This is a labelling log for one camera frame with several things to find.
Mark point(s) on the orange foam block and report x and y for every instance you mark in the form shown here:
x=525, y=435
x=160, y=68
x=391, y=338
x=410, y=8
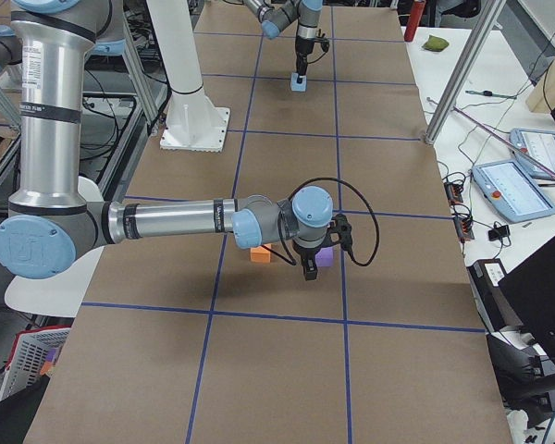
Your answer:
x=261, y=254

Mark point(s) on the red bottle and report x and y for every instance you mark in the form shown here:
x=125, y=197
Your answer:
x=414, y=20

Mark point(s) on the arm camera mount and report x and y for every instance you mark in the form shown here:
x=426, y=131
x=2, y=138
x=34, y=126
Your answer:
x=324, y=43

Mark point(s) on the white plastic chair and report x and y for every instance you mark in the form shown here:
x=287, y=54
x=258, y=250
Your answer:
x=59, y=296

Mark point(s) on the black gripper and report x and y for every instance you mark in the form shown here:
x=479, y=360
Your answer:
x=302, y=49
x=305, y=253

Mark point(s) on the white perforated basket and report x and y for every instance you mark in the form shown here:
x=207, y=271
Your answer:
x=28, y=355

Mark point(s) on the green handled grabber stick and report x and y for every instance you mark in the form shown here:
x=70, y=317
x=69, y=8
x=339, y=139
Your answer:
x=517, y=151

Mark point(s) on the purple foam block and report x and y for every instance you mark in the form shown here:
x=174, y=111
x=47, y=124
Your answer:
x=325, y=257

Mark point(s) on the near blue teach pendant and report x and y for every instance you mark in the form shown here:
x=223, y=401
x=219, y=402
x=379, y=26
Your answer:
x=512, y=192

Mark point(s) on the black laptop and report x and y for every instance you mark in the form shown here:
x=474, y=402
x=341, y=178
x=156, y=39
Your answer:
x=530, y=290

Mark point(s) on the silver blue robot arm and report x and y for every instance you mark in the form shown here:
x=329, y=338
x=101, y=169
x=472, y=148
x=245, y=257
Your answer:
x=306, y=15
x=50, y=225

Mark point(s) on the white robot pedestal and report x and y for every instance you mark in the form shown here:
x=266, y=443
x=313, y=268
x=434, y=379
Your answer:
x=192, y=121

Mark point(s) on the green bean bag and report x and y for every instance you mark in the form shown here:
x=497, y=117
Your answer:
x=435, y=44

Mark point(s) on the blue teach pendant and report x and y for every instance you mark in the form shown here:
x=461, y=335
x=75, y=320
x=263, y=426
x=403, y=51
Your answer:
x=512, y=192
x=539, y=144

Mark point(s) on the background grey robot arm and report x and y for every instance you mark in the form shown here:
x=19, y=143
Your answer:
x=10, y=58

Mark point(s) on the aluminium frame post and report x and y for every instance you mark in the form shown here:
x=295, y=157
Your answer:
x=467, y=58

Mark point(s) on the light blue foam block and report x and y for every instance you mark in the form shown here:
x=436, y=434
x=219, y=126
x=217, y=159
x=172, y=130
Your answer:
x=298, y=83

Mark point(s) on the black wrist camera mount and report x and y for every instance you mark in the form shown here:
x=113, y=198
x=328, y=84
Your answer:
x=339, y=232

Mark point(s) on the orange black electronics board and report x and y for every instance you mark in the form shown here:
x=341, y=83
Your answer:
x=460, y=212

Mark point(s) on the far blue teach pendant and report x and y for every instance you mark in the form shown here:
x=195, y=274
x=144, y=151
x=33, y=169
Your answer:
x=539, y=144

